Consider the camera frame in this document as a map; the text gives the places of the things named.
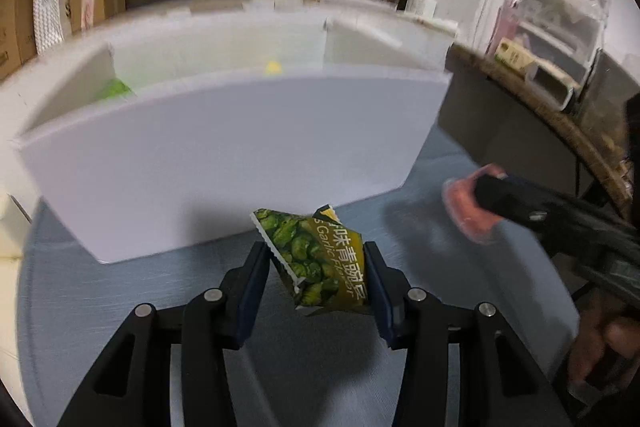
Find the yellow snack packet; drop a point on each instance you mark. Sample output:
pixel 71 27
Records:
pixel 273 67

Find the person's right hand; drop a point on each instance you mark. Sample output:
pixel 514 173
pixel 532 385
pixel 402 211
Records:
pixel 590 347

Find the large cardboard box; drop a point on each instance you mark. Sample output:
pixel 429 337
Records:
pixel 17 17

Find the green pea snack packet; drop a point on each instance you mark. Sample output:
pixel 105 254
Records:
pixel 310 257

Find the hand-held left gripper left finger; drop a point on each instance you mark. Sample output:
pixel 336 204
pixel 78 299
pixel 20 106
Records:
pixel 254 287

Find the green striped snack packet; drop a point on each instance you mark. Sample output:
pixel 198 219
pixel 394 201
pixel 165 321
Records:
pixel 117 89

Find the cream cushion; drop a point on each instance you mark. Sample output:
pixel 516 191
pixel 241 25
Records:
pixel 12 227

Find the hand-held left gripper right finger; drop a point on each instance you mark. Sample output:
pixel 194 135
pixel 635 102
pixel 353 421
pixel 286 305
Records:
pixel 378 297

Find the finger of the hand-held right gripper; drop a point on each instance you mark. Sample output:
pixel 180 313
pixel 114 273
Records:
pixel 520 204

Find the clear drawer organizer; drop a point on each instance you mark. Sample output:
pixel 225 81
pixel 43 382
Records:
pixel 555 7

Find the clear plastic lidded container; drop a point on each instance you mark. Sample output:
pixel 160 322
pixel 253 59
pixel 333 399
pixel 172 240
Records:
pixel 552 94

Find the white rolled tube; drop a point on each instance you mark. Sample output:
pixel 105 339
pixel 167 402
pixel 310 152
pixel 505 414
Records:
pixel 437 23

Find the cream tissue pack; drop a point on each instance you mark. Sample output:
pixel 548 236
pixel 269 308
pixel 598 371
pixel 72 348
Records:
pixel 555 74
pixel 515 54

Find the white divided storage box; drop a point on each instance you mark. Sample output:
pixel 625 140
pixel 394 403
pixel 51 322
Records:
pixel 225 157

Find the pink snack packet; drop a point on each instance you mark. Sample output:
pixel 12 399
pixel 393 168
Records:
pixel 465 209

